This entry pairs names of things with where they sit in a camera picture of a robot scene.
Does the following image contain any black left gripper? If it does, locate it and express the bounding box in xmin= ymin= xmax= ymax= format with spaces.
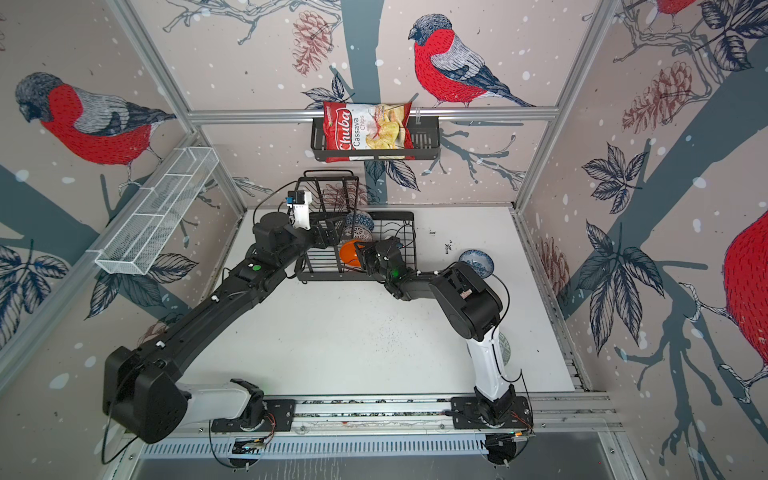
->
xmin=278 ymin=211 xmax=346 ymax=271

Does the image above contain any orange plastic bowl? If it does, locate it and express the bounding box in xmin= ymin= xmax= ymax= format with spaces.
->
xmin=339 ymin=239 xmax=361 ymax=268

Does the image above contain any white maroon patterned bowl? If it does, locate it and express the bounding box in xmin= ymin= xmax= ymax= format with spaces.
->
xmin=345 ymin=225 xmax=373 ymax=242

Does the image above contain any dark blue patterned bowl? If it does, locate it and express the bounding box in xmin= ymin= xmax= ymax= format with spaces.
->
xmin=345 ymin=211 xmax=375 ymax=231

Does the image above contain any black wire dish rack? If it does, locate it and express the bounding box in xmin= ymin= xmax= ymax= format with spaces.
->
xmin=295 ymin=169 xmax=417 ymax=283

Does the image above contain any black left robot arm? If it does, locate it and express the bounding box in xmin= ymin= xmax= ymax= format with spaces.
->
xmin=102 ymin=191 xmax=344 ymax=444

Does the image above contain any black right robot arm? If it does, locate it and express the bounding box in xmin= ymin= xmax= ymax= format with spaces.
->
xmin=355 ymin=237 xmax=530 ymax=428

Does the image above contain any blue floral ceramic bowl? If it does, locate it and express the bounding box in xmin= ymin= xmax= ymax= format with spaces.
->
xmin=459 ymin=249 xmax=495 ymax=279

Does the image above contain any red cassava chips bag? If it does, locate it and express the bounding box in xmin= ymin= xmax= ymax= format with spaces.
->
xmin=323 ymin=102 xmax=413 ymax=162

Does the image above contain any grey green patterned bowl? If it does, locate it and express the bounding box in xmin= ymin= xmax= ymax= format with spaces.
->
xmin=498 ymin=333 xmax=511 ymax=366

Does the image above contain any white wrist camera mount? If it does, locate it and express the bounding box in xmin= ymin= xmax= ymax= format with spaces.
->
xmin=286 ymin=189 xmax=313 ymax=230

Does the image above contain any black wall shelf basket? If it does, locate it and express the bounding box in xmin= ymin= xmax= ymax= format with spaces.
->
xmin=310 ymin=116 xmax=441 ymax=163

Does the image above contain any white wire wall basket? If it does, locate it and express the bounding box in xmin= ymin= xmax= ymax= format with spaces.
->
xmin=95 ymin=146 xmax=219 ymax=275

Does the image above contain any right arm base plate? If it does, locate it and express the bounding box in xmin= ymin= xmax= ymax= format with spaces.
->
xmin=446 ymin=396 xmax=534 ymax=430

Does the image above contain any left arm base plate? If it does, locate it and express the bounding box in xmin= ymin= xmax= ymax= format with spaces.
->
xmin=210 ymin=398 xmax=296 ymax=434

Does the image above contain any aluminium mounting rail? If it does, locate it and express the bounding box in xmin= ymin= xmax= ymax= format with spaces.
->
xmin=128 ymin=392 xmax=625 ymax=438

